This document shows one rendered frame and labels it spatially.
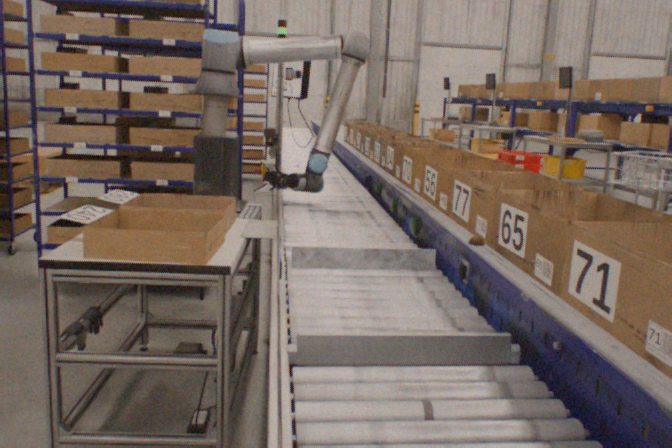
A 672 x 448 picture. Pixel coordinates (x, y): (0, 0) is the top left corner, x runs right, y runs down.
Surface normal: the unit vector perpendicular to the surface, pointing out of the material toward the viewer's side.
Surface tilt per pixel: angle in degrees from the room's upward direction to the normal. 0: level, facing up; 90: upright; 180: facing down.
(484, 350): 90
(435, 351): 90
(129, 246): 91
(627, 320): 91
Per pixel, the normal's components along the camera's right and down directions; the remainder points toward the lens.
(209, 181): 0.04, 0.18
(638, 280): -0.99, -0.02
